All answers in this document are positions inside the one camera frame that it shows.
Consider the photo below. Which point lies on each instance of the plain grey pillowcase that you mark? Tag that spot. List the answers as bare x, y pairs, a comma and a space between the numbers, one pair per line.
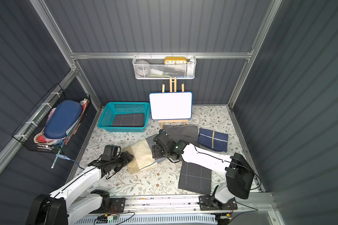
188, 133

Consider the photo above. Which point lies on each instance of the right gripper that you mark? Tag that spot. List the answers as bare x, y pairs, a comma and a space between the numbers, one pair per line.
157, 151

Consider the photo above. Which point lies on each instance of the blue framed whiteboard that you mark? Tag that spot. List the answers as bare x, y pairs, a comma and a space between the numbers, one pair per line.
171, 105

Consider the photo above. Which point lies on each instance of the white tape roll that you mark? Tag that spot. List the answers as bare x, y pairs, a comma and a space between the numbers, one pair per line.
142, 68

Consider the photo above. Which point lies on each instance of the white wire wall basket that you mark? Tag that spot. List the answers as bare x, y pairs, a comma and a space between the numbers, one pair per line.
158, 70

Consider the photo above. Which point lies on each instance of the black wire side basket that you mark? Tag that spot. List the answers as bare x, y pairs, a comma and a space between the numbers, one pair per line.
31, 135

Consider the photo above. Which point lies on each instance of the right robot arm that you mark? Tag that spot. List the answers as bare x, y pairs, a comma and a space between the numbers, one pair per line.
238, 173

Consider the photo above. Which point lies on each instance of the dark grey checked pillowcase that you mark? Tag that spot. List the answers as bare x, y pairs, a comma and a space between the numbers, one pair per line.
128, 120

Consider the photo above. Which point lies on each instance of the navy yellow striped pillowcase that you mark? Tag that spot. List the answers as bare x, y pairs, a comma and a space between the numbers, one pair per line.
214, 140

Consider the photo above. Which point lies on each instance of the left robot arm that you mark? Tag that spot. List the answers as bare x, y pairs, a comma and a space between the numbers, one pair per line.
61, 206

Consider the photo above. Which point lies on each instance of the beige and grey pillowcase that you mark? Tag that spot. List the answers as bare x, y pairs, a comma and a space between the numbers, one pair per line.
142, 152

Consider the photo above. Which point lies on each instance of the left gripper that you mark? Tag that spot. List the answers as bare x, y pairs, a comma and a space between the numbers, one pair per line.
121, 159

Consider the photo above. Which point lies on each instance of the teal plastic laundry basket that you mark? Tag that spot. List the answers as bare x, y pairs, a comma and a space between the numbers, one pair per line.
114, 108

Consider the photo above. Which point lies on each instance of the yellow alarm clock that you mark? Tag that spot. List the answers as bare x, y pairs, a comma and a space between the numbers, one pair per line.
175, 60

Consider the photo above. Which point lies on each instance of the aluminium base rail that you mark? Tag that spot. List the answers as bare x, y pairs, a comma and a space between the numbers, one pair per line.
174, 204

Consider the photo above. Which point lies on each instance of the dark checked pillowcase front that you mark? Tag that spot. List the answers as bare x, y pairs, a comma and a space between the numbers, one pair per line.
195, 178

